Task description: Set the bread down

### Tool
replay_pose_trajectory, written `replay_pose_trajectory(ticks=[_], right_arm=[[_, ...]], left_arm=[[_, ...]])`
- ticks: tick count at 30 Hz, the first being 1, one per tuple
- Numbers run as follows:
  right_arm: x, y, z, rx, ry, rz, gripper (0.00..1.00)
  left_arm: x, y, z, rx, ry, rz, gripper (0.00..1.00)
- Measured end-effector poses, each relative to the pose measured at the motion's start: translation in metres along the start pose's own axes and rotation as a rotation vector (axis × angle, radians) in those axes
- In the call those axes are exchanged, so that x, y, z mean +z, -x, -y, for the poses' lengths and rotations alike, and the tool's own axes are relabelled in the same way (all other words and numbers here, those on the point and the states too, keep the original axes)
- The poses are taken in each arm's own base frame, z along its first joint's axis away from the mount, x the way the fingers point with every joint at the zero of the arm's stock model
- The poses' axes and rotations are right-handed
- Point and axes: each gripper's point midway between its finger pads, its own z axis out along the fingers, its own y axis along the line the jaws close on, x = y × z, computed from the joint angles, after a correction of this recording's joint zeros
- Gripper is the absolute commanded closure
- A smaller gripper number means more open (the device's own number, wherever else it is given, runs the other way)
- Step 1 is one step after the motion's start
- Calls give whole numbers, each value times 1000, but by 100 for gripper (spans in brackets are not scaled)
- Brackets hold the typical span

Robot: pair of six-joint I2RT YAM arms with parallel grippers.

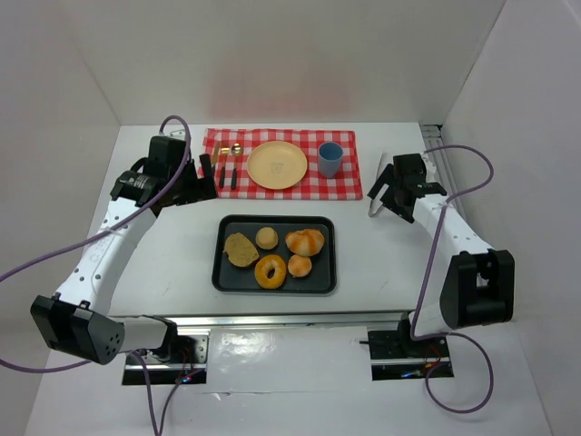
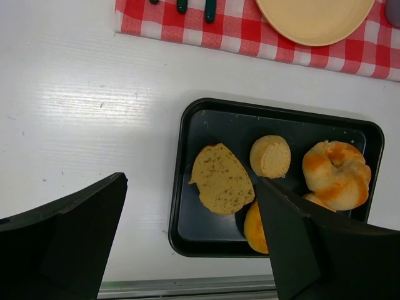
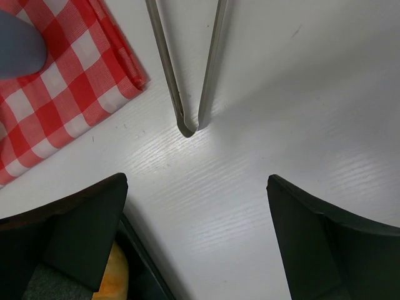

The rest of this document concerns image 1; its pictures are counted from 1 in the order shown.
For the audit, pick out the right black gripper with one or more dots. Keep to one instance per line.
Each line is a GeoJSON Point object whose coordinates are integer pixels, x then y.
{"type": "Point", "coordinates": [393, 195]}

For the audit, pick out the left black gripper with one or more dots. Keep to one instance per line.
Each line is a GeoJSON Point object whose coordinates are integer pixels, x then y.
{"type": "Point", "coordinates": [194, 183]}

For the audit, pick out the silver metal tongs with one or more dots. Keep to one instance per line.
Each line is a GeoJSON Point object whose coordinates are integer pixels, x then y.
{"type": "Point", "coordinates": [378, 188]}

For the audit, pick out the small round tan muffin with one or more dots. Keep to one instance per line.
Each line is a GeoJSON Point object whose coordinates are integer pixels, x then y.
{"type": "Point", "coordinates": [267, 238]}

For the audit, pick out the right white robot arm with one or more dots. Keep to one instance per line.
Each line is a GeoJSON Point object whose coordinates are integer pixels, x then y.
{"type": "Point", "coordinates": [468, 282]}

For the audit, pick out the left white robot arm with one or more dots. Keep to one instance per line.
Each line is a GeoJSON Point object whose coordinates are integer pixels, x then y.
{"type": "Point", "coordinates": [75, 319]}

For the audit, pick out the flat brown speckled bread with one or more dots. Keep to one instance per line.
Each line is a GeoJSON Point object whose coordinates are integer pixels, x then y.
{"type": "Point", "coordinates": [240, 251]}

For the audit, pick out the red checkered cloth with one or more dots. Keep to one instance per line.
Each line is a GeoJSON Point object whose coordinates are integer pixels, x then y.
{"type": "Point", "coordinates": [345, 185]}

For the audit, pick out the blue cup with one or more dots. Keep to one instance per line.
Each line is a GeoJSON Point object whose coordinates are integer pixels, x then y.
{"type": "Point", "coordinates": [329, 159]}

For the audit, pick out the yellow plate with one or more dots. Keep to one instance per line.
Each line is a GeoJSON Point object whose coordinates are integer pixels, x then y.
{"type": "Point", "coordinates": [277, 165]}

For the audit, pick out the large swirled orange bun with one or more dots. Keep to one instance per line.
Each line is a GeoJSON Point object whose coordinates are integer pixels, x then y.
{"type": "Point", "coordinates": [305, 243]}

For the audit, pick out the small round orange bun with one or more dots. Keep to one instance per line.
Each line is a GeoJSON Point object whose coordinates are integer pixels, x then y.
{"type": "Point", "coordinates": [299, 266]}

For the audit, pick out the gold knife black handle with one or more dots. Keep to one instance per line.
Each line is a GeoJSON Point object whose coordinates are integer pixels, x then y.
{"type": "Point", "coordinates": [216, 154]}

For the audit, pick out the gold fork black handle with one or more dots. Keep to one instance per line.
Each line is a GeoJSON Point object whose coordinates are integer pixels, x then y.
{"type": "Point", "coordinates": [224, 152]}

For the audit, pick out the gold spoon black handle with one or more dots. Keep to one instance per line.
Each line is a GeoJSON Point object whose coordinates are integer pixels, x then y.
{"type": "Point", "coordinates": [236, 151]}

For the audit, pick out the orange ring donut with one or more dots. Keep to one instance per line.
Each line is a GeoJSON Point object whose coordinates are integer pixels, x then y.
{"type": "Point", "coordinates": [270, 272]}

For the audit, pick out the aluminium front rail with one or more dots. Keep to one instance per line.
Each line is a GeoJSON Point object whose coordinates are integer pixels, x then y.
{"type": "Point", "coordinates": [267, 320]}

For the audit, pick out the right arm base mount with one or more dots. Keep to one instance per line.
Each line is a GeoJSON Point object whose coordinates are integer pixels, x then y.
{"type": "Point", "coordinates": [393, 357]}

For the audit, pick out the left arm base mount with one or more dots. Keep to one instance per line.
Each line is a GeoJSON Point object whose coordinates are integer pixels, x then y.
{"type": "Point", "coordinates": [187, 361]}

